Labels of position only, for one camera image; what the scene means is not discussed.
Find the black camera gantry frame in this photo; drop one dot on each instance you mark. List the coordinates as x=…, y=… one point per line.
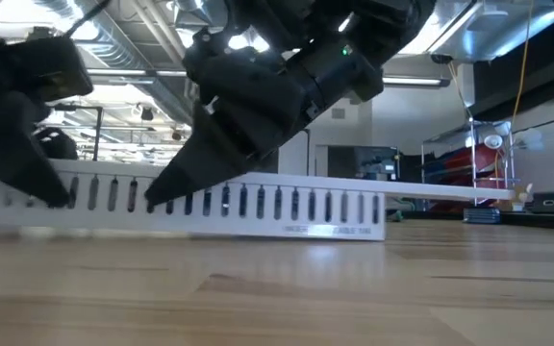
x=99, y=134
x=308, y=154

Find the silver ceiling duct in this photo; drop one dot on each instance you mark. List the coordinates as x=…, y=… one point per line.
x=128, y=48

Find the red storage bin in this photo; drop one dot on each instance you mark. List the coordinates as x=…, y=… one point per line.
x=450, y=204
x=464, y=161

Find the grey machine with display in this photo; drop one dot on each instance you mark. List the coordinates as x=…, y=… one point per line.
x=375, y=163

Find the black ceiling spotlight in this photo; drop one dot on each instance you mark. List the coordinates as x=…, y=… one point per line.
x=147, y=114
x=176, y=135

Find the long ceiling light bar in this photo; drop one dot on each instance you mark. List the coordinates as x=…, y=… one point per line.
x=411, y=81

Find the cardboard box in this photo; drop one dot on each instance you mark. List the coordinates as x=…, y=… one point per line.
x=520, y=194

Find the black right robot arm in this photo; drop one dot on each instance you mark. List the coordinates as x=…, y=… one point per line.
x=344, y=62

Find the metal shelf rack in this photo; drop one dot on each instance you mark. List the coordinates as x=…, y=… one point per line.
x=473, y=158

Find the black dome camera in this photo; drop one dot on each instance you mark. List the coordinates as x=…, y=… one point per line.
x=441, y=59

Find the square wall vent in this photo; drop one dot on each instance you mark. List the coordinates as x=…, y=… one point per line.
x=338, y=114

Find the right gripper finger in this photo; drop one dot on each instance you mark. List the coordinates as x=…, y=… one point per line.
x=200, y=163

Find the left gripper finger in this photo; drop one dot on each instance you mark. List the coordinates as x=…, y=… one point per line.
x=58, y=144
x=12, y=149

